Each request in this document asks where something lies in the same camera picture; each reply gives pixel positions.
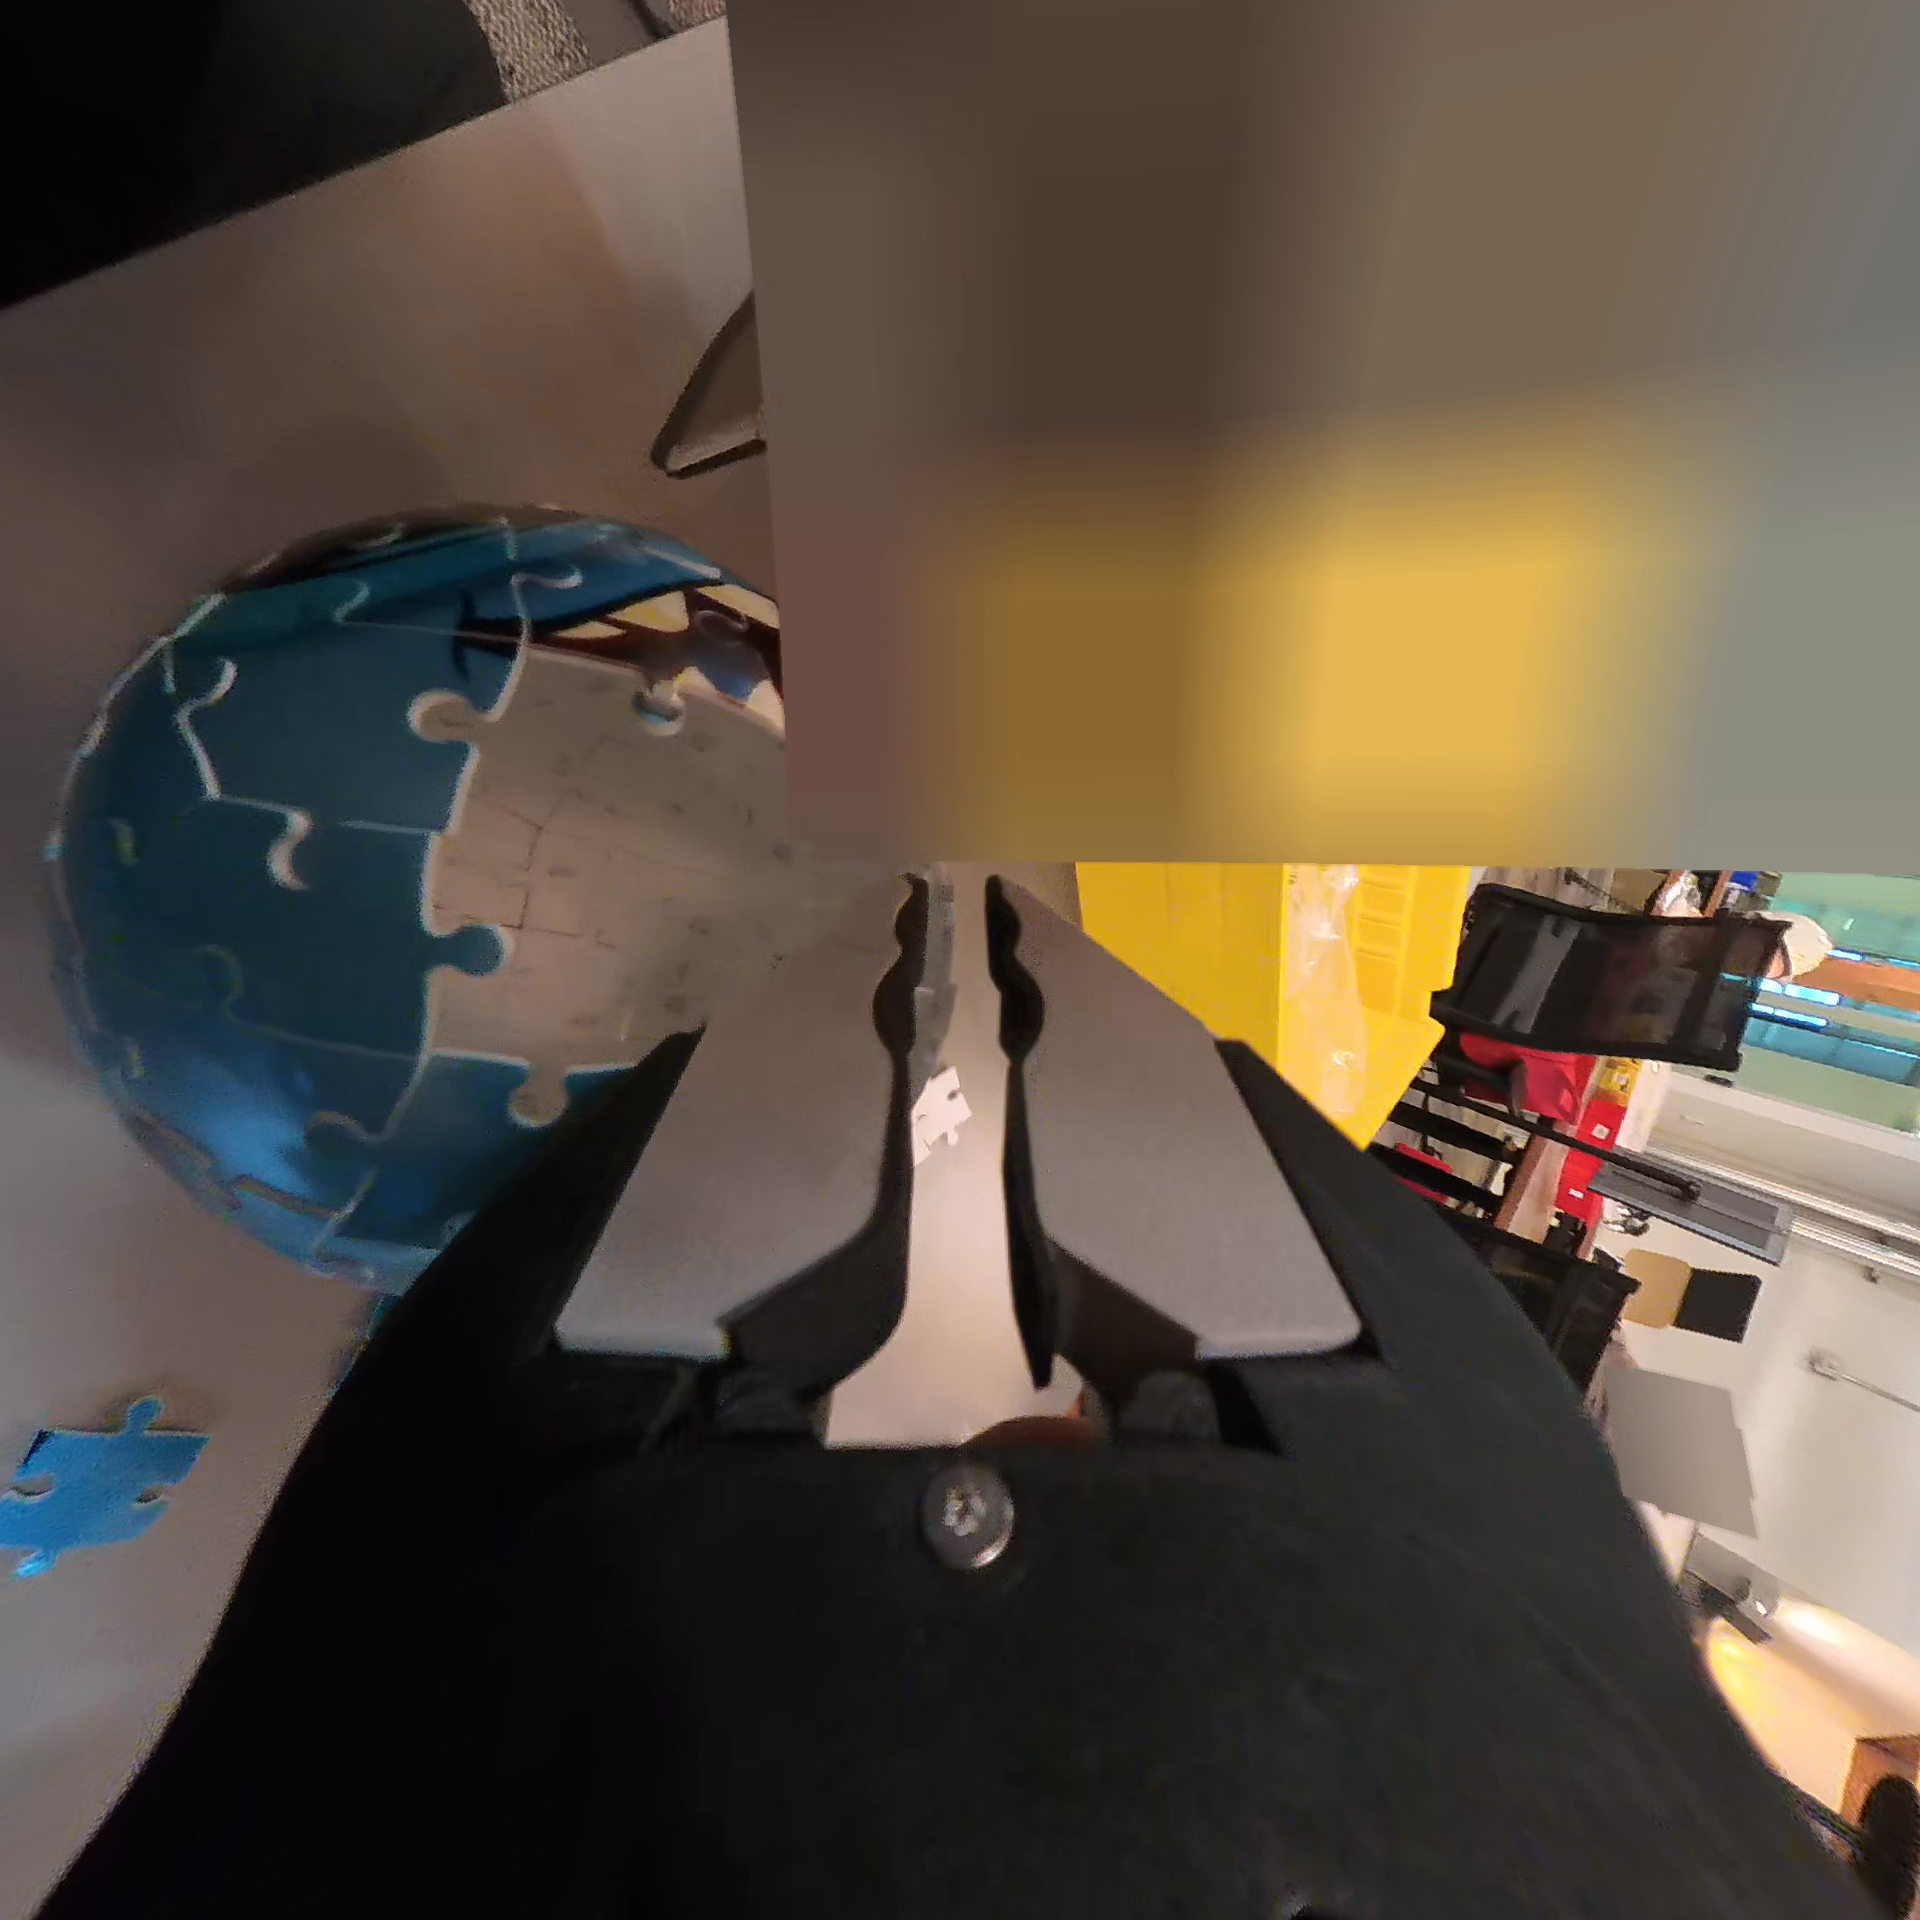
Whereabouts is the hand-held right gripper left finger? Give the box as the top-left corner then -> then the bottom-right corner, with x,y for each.
554,870 -> 933,1403

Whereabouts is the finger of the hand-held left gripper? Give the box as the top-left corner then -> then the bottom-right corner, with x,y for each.
649,291 -> 770,481

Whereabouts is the wooden beam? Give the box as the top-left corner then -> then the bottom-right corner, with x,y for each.
1793,961 -> 1920,1023

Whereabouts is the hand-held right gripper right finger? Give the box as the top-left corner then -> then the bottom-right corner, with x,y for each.
981,873 -> 1366,1395

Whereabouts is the blue puzzle ball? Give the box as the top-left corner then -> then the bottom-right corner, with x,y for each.
43,507 -> 791,1296

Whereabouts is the blue puzzle piece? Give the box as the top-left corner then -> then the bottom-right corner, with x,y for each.
0,1395 -> 213,1580

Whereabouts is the clear plastic bag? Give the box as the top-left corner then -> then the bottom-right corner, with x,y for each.
1290,866 -> 1412,1111

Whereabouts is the yellow plastic bin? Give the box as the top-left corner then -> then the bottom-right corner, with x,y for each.
1079,865 -> 1480,1152

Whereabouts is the tan and black box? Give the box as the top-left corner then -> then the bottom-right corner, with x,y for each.
1619,1247 -> 1766,1344

